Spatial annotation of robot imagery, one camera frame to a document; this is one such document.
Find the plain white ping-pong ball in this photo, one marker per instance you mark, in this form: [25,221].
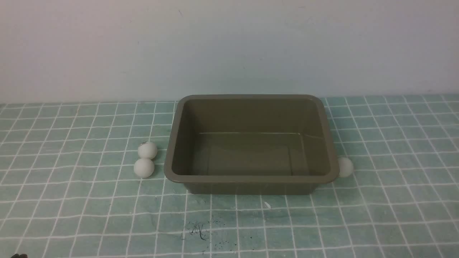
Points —
[143,167]

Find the olive-brown plastic storage bin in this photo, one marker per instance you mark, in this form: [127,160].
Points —
[251,144]

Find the white ping-pong ball with mark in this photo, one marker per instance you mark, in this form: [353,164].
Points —
[147,150]

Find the green white-checked tablecloth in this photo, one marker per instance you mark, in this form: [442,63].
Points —
[68,188]

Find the small black object at corner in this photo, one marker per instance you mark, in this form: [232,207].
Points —
[17,255]

